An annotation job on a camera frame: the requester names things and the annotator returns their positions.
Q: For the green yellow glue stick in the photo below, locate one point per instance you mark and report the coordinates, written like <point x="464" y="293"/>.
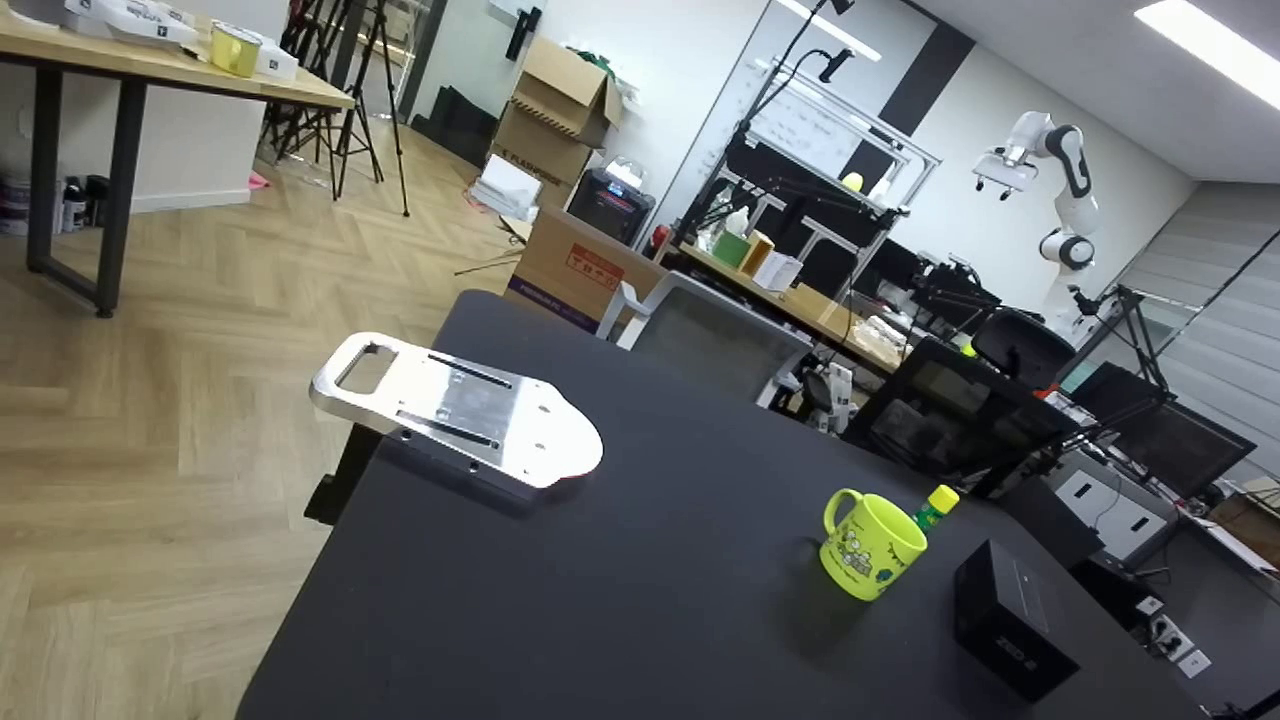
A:
<point x="941" y="503"/>

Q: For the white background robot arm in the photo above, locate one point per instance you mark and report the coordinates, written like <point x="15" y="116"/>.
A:
<point x="1063" y="161"/>

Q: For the lime green cup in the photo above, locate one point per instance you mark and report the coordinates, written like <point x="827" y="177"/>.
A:
<point x="871" y="545"/>

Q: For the grey mesh office chair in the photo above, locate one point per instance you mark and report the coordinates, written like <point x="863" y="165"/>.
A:
<point x="714" y="339"/>

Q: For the cardboard box with red print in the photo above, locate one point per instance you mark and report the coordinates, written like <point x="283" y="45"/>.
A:
<point x="581" y="267"/>

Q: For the black storage crate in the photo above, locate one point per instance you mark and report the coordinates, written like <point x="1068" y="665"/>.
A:
<point x="611" y="206"/>

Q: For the cluttered wooden desk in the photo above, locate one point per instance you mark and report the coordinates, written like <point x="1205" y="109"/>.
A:
<point x="812" y="311"/>

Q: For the white mandoline slicer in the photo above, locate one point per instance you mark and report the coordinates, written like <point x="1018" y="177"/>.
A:
<point x="464" y="410"/>

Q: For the plain closed cardboard box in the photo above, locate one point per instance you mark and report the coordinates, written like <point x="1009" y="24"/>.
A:
<point x="539" y="145"/>

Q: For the yellow green ball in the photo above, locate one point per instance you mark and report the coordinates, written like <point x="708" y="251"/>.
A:
<point x="855" y="180"/>

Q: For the open cardboard box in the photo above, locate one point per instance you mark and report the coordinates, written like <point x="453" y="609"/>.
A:
<point x="561" y="82"/>

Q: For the black office chair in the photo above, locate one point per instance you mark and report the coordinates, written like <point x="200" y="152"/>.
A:
<point x="1021" y="347"/>

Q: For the yellow box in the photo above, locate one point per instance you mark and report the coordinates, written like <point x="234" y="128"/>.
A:
<point x="231" y="50"/>

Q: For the wooden table with black legs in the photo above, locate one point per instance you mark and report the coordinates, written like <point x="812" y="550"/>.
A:
<point x="163" y="66"/>

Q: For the white power strip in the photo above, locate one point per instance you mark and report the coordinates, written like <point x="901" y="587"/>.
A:
<point x="1183" y="642"/>

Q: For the long ceiling light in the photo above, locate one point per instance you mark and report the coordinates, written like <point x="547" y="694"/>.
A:
<point x="1212" y="45"/>

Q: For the whiteboard on frame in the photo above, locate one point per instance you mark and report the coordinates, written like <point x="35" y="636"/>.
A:
<point x="807" y="135"/>

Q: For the black camera on boom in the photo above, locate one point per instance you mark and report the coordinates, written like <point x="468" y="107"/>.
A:
<point x="832" y="60"/>

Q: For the black camera box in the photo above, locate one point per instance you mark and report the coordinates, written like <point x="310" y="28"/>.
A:
<point x="1009" y="627"/>

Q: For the small black camera tripod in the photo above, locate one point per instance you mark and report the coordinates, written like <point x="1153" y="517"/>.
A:
<point x="1122" y="323"/>

